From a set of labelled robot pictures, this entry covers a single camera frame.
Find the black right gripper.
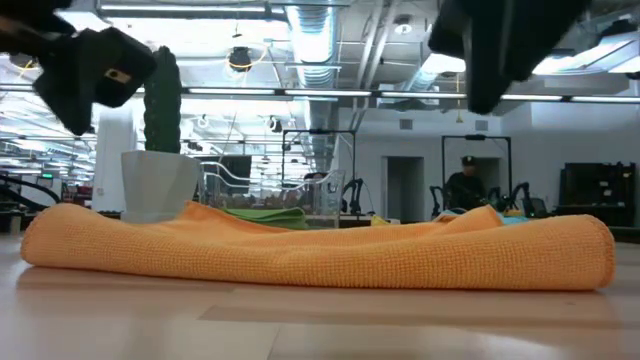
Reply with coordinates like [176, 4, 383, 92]
[428, 0, 594, 115]

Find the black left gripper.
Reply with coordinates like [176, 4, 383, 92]
[32, 27, 159, 137]

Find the blue microfiber towel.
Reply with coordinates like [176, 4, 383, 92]
[432, 209, 532, 225]

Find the green microfiber towel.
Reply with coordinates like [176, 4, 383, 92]
[219, 207, 309, 231]

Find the orange microfiber towel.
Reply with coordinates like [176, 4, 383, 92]
[19, 200, 617, 292]

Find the person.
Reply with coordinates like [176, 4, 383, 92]
[444, 155, 487, 211]

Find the black storage cabinet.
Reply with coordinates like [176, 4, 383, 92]
[558, 161, 637, 229]

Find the clear plastic bin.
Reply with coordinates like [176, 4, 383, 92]
[198, 160, 347, 231]

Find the black metal frame stand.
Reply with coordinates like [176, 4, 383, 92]
[441, 133, 513, 201]

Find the black curved hose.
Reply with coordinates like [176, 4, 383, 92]
[0, 174, 61, 206]

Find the black ceiling-hung camera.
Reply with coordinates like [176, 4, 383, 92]
[228, 45, 254, 73]

